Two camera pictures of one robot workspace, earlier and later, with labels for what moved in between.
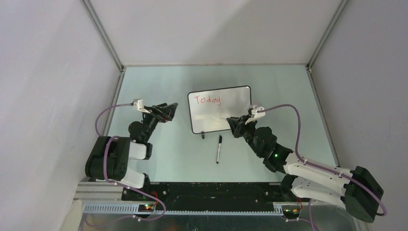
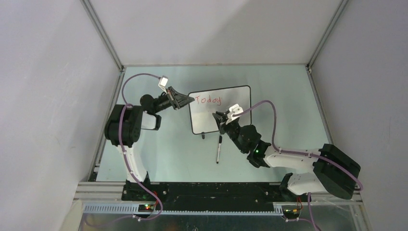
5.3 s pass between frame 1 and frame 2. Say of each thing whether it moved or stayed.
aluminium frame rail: stayed
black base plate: stayed
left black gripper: moved
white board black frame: stayed
